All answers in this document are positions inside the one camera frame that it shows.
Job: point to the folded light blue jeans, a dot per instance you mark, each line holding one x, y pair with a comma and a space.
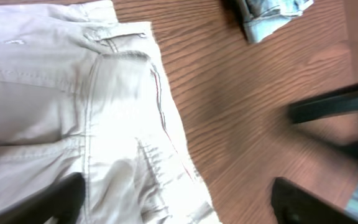
262, 18

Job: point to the beige khaki shorts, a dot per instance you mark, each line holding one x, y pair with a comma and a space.
81, 92

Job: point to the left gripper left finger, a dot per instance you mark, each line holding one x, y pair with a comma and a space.
61, 201

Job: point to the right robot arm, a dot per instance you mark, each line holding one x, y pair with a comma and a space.
335, 114

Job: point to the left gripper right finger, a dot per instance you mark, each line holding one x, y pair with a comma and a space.
293, 204

